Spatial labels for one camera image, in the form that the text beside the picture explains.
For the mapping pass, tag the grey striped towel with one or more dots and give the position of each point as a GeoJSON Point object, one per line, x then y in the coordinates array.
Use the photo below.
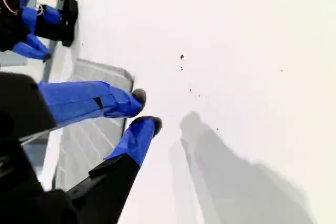
{"type": "Point", "coordinates": [86, 142]}

